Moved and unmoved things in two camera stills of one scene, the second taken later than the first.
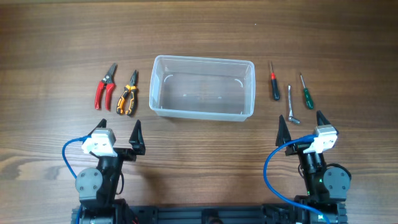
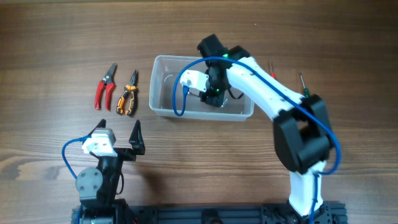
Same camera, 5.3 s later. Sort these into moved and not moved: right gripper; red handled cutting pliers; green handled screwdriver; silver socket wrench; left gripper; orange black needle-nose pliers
Moved: silver socket wrench; right gripper
Not moved: orange black needle-nose pliers; red handled cutting pliers; green handled screwdriver; left gripper
